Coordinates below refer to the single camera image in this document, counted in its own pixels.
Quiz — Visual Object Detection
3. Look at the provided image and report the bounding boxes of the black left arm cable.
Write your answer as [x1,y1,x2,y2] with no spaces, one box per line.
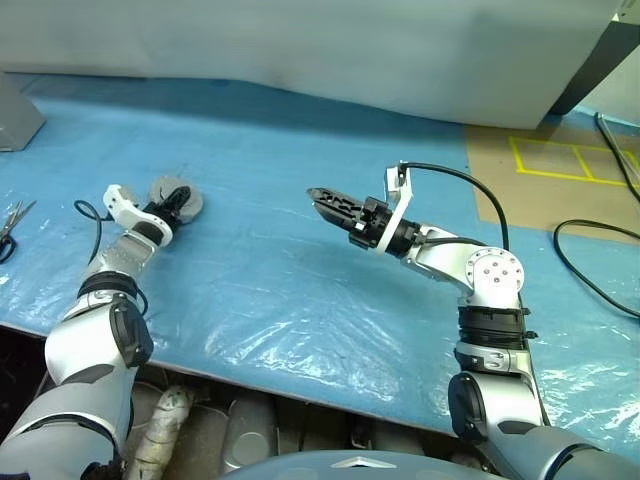
[73,199,150,321]

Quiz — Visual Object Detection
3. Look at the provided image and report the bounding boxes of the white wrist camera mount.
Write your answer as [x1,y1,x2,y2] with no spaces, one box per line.
[377,162,416,256]
[102,183,174,246]

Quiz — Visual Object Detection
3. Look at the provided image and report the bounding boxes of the grey metal box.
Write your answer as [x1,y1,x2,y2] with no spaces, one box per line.
[0,71,47,153]

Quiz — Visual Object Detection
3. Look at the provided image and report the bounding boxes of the black upright panel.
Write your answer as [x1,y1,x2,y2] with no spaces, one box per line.
[551,17,640,117]

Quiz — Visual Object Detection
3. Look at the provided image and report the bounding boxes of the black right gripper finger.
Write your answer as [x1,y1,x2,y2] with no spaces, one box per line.
[305,185,369,214]
[310,199,361,232]

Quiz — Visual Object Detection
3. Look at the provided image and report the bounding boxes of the white wrapped tube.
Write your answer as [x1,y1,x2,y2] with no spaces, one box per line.
[127,384,196,480]

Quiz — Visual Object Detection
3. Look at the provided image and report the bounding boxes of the black looped power cable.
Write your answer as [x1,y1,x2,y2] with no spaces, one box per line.
[552,219,640,319]

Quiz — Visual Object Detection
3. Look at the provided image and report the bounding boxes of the brown cardboard mat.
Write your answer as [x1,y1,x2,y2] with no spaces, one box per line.
[463,122,640,246]

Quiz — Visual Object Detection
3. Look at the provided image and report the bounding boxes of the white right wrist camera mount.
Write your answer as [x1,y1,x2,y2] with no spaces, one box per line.
[377,162,416,256]

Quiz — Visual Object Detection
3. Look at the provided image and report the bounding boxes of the thin grey cable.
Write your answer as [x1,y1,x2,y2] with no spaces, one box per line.
[598,113,640,177]

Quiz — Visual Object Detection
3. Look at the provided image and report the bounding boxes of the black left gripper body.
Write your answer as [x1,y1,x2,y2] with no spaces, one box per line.
[144,193,181,225]

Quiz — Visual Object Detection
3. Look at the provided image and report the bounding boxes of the grey rounded cylinder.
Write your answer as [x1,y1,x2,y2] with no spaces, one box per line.
[219,394,279,474]

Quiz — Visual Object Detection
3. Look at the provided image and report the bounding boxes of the yellow tape rectangle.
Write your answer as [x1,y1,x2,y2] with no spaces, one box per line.
[509,135,640,189]

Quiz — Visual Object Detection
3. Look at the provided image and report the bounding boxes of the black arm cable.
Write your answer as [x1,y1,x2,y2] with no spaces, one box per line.
[73,199,150,321]
[397,160,554,429]

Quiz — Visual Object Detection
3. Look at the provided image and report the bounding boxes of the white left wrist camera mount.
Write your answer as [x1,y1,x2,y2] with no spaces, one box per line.
[102,183,174,246]

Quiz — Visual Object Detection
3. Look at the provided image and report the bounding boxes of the grey robot torso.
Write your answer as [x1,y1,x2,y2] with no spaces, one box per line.
[234,449,451,480]

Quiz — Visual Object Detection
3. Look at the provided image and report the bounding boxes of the black handled scissors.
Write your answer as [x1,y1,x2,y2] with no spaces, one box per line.
[0,199,39,264]

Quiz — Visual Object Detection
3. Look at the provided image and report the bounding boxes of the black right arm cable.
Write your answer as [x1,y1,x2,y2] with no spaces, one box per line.
[397,160,554,429]

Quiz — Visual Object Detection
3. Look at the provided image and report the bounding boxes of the thin black cable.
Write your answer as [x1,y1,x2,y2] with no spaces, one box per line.
[594,112,640,190]

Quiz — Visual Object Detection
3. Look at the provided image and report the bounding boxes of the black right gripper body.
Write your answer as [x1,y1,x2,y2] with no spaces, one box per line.
[347,197,394,249]

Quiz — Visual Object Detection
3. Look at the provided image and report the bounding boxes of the white backdrop board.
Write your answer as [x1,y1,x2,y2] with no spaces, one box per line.
[0,0,619,129]

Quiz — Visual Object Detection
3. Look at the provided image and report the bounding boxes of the blue plastic table sheet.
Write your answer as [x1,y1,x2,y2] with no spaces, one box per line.
[0,72,640,446]

